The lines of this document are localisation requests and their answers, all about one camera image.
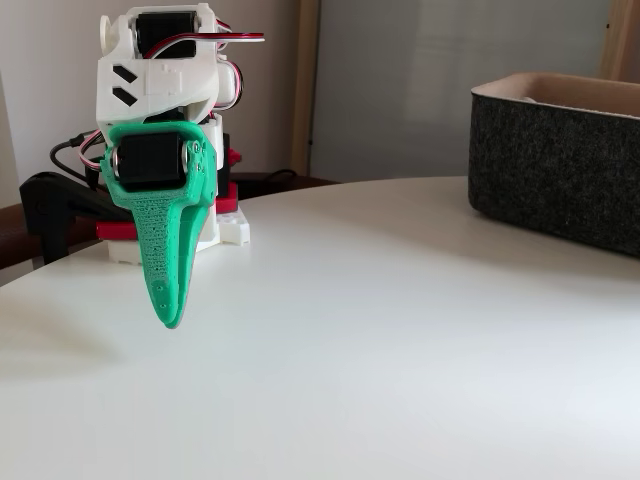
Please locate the dark grey felt container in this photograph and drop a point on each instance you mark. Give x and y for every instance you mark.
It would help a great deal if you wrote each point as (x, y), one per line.
(550, 170)

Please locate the black red table clamp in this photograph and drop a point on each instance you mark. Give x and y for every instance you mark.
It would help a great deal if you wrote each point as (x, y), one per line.
(232, 197)
(50, 210)

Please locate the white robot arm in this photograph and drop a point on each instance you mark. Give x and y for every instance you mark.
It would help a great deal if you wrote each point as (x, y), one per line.
(165, 80)

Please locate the green gripper black servo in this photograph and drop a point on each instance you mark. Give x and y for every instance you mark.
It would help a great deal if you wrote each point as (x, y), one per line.
(148, 162)

